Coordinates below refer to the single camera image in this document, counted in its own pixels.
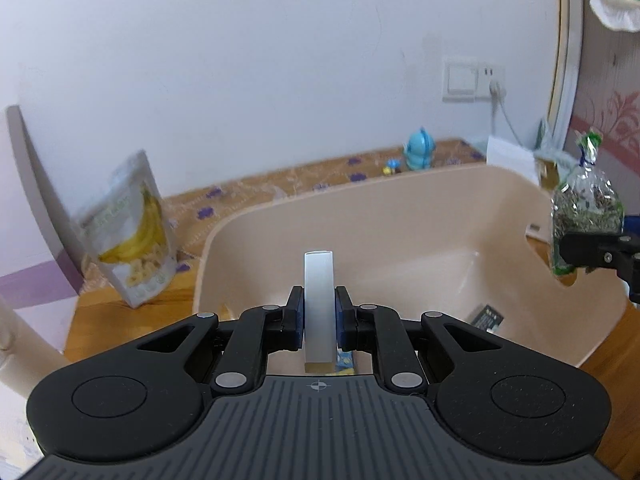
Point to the white thermos bottle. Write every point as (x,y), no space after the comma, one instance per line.
(26,358)

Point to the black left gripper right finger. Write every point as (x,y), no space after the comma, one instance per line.
(498,398)

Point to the floral table mat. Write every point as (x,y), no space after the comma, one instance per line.
(192,215)

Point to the small dark snack packet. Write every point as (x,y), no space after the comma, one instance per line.
(487,318)

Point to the banana chips snack pouch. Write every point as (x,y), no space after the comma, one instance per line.
(126,233)

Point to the light blue quilted blanket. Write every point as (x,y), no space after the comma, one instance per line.
(546,150)

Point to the lilac bed headboard panel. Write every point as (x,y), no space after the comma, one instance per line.
(38,278)

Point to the cream curved mirror frame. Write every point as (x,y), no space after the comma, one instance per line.
(566,72)

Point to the white paper sheet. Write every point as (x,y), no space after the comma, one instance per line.
(503,154)

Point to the gold patterned snack bag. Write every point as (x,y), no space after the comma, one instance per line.
(552,172)

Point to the white wall switch socket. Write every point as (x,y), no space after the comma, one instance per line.
(469,80)

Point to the blue cartoon figurine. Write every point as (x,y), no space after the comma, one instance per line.
(419,150)

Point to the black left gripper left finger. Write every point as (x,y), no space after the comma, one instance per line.
(144,396)

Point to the blue cartoon candy box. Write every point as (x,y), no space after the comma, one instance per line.
(344,363)

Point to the small blue mushroom toy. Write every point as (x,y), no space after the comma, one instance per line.
(393,166)

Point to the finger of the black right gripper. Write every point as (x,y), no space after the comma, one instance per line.
(619,252)

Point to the clear green snack bag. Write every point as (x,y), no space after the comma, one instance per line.
(584,202)

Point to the beige plastic storage bin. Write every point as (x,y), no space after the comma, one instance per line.
(450,239)

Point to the white rectangular box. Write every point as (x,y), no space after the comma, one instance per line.
(320,334)

